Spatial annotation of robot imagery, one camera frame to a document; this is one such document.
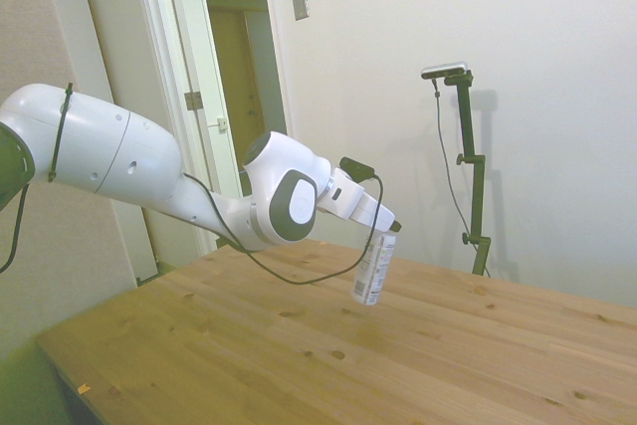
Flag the brown wooden door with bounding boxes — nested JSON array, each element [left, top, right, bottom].
[[208, 5, 273, 147]]

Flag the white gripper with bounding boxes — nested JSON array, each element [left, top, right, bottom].
[[318, 167, 404, 235]]

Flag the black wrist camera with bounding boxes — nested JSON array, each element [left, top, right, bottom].
[[338, 156, 376, 182]]

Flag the white open door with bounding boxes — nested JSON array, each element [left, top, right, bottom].
[[163, 0, 253, 197]]

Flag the white labelled water bottle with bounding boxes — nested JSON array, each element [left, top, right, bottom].
[[351, 230, 398, 307]]

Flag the black camera stand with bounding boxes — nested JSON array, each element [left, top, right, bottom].
[[442, 73, 494, 277]]

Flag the grey camera on stand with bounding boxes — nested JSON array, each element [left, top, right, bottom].
[[420, 61, 471, 81]]

